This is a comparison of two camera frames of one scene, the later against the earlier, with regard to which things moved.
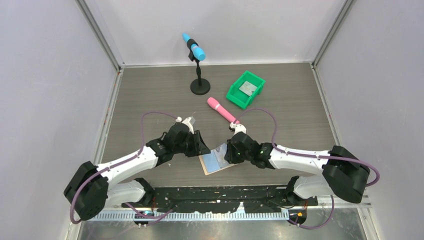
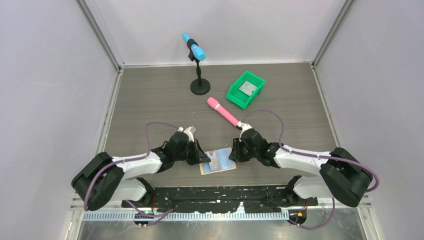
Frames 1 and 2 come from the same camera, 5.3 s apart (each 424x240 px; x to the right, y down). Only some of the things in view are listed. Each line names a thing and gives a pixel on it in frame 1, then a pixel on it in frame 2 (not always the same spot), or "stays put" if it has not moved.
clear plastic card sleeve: [248, 88] stays put
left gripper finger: [203, 148] to [202, 157]
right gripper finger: [240, 156] stays put
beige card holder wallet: [215, 161] stays put
